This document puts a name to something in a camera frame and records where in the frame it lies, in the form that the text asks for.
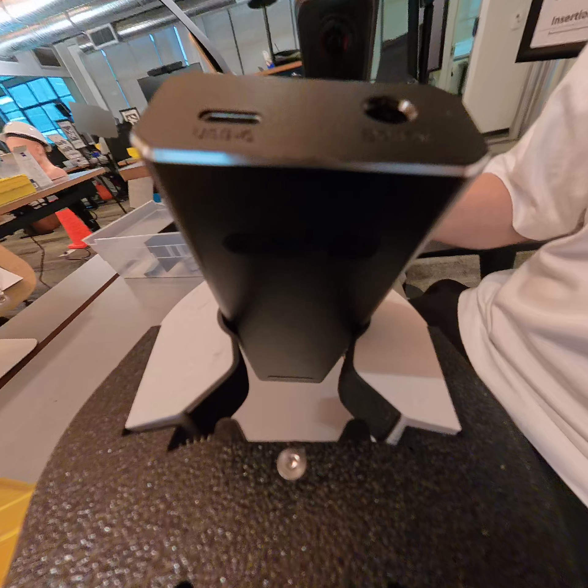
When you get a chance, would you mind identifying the black multi-port usb hub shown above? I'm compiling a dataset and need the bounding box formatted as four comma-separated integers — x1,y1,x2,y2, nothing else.
131,73,488,383

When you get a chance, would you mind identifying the grey top table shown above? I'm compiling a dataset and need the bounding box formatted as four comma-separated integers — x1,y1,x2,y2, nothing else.
0,167,108,239

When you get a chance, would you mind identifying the instruction sheet on wooden stand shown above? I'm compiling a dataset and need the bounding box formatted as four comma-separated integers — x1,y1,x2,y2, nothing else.
0,243,38,377

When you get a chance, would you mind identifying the orange traffic cone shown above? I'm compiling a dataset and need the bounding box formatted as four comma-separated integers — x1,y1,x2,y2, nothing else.
55,208,92,250

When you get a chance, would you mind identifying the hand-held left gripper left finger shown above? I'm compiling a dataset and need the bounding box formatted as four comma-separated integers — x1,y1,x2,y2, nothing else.
125,281,250,438

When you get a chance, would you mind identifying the small yellow bin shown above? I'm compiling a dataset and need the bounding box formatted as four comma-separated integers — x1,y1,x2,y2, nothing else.
0,176,36,206

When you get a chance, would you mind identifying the person's right forearm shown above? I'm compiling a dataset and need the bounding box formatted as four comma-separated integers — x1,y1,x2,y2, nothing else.
432,174,540,251

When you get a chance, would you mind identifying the clear plastic bin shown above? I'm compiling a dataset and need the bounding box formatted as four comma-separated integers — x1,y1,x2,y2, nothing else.
84,200,205,279

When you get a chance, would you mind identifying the black framed sign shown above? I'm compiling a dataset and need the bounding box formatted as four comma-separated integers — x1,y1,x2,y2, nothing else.
515,0,588,63

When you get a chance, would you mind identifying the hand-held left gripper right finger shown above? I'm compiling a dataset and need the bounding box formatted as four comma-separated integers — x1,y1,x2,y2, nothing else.
338,289,462,445

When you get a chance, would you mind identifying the mannequin with white hard hat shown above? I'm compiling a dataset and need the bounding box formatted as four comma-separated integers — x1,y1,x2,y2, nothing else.
0,121,70,184

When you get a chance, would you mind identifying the black office chair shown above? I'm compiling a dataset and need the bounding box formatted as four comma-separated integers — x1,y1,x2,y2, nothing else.
406,241,543,364

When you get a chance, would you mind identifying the yellow plastic bin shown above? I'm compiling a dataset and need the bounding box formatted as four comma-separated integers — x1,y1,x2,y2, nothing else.
0,478,36,588

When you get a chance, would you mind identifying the black monitor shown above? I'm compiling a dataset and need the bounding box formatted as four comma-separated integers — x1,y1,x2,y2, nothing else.
137,62,204,104

